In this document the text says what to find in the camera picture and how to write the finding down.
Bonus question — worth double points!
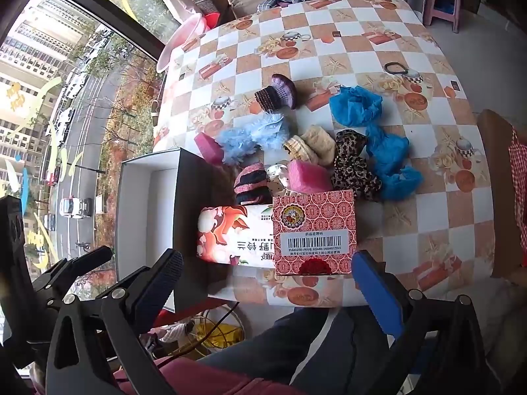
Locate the light blue fluffy scrunchie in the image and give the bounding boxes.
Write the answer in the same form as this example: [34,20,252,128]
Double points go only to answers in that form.
[250,113,291,151]
[216,127,254,166]

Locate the person's leg in dark trousers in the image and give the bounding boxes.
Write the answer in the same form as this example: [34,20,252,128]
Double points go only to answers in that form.
[198,306,396,395]

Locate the red gingham cloth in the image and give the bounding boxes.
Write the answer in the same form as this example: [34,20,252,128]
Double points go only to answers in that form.
[508,125,527,256]

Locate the pink foam sponge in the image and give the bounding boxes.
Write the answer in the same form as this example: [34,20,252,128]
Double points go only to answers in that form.
[194,132,225,166]
[287,160,333,194]

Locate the pink plastic basin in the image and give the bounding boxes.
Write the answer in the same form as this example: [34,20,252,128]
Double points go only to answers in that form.
[158,12,208,72]

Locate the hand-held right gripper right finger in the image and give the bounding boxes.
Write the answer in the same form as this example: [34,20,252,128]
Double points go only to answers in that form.
[352,250,495,395]

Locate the pink black striped sock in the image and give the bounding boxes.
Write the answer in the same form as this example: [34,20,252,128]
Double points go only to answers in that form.
[234,164,270,205]

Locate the white car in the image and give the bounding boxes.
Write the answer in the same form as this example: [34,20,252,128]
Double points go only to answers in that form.
[59,197,92,220]

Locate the floral printed box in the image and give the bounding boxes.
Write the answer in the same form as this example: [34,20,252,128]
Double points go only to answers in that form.
[197,205,276,266]

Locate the blue plastic shoe cover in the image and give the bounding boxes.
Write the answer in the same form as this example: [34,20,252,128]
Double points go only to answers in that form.
[366,123,410,171]
[329,86,383,126]
[381,167,424,201]

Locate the white box with dark lid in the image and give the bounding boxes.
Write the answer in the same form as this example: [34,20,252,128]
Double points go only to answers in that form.
[117,148,237,311]

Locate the wooden chair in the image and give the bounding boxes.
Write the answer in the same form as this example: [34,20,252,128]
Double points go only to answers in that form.
[478,109,527,280]

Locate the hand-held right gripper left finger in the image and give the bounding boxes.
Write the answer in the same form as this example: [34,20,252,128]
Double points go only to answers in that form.
[45,249,184,395]

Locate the checkered printed tablecloth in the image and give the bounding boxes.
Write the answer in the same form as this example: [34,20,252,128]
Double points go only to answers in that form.
[152,0,495,309]

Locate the beige fuzzy sock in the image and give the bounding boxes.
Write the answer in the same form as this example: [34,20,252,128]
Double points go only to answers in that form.
[283,125,337,165]

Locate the white polka dot bow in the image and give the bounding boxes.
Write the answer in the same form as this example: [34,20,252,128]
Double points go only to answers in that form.
[267,164,291,196]

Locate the yellow cable coil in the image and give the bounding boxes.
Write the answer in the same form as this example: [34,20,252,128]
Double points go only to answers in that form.
[193,313,243,356]

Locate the purple knit bootie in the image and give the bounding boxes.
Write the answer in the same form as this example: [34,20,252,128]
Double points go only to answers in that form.
[255,73,298,113]

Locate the leopard print cloth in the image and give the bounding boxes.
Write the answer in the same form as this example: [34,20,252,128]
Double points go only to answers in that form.
[331,129,381,202]

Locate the maroon garment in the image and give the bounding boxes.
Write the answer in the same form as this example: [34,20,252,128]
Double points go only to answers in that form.
[111,356,305,395]

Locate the red patterned box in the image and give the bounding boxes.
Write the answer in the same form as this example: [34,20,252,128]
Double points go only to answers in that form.
[272,190,357,276]

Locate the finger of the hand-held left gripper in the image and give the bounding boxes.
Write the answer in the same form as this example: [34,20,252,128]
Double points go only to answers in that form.
[31,246,114,295]

